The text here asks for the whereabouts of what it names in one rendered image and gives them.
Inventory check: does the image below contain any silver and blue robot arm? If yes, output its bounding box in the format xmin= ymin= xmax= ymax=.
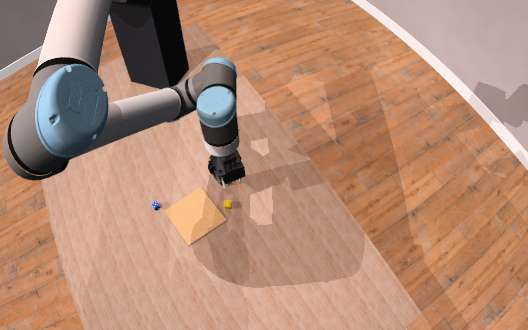
xmin=3 ymin=0 xmax=240 ymax=180

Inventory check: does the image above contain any tan mat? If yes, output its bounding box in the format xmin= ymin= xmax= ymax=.
xmin=165 ymin=187 xmax=227 ymax=245

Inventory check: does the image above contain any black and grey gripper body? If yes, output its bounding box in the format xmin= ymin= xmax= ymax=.
xmin=209 ymin=151 xmax=246 ymax=186

